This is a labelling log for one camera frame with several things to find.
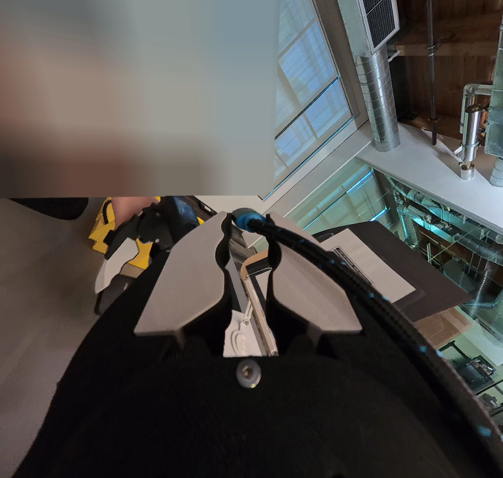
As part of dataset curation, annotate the large paned window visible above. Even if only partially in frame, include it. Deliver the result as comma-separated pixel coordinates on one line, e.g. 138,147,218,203
261,0,372,201

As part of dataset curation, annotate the black panel with white sheet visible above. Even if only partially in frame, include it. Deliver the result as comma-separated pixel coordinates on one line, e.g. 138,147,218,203
310,220,473,322

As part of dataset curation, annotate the light wooden board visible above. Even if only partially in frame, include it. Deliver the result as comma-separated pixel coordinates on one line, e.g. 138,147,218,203
240,248,280,357
412,308,478,342

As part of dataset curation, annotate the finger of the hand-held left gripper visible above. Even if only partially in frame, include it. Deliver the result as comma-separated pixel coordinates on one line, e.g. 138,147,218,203
94,237,139,294

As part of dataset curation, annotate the grey docking hub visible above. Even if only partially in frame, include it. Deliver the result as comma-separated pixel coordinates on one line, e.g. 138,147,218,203
94,273,137,316

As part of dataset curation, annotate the round metal air duct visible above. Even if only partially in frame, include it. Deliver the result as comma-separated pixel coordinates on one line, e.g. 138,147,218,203
355,49,402,153

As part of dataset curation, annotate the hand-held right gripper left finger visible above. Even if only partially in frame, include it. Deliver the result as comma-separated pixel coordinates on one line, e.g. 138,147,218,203
133,211,236,349

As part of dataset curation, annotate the white plastic plate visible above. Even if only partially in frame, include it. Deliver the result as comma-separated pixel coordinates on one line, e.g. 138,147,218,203
223,309,254,357

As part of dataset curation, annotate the yellow plastic bin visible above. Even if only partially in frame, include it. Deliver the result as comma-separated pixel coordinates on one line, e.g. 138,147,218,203
88,197,205,269

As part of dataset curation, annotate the person's left hand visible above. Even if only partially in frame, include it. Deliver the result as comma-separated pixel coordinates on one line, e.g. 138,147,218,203
112,197,160,227

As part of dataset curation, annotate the shiny metal pipe fitting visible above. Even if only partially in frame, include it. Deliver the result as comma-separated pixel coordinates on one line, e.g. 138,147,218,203
457,84,494,180

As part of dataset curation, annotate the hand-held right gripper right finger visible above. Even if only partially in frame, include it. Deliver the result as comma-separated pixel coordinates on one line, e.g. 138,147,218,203
264,212,363,349

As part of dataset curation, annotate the black braided hdmi cable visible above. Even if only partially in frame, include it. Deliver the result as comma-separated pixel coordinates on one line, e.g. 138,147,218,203
231,207,503,478

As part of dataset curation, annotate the thin dark ceiling pipe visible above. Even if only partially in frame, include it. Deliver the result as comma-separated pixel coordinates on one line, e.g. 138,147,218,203
425,0,439,145

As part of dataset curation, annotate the rectangular duct with vent grille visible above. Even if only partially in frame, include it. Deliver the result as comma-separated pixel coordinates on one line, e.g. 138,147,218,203
331,0,401,55

